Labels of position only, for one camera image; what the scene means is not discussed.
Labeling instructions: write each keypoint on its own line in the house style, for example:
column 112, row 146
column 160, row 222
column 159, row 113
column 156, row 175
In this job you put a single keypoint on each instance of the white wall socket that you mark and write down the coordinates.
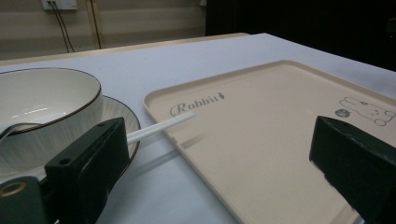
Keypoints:
column 59, row 4

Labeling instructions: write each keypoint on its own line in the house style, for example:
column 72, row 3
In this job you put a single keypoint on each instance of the white ceramic plate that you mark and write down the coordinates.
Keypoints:
column 123, row 115

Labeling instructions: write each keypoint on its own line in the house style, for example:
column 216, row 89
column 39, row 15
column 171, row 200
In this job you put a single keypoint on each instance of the white ceramic bowl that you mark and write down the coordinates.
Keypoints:
column 46, row 102

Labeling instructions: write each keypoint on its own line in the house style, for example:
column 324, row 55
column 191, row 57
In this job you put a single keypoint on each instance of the beige plastic tray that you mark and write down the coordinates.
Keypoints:
column 264, row 133

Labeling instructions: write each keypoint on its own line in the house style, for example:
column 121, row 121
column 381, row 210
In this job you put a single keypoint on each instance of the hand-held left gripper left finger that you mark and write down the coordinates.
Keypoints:
column 90, row 161

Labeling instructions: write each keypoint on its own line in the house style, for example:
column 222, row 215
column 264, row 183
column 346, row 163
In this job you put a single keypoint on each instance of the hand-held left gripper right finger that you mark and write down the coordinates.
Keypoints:
column 358, row 161

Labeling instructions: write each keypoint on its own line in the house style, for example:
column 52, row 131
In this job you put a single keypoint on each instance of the white chopstick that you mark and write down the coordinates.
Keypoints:
column 162, row 127

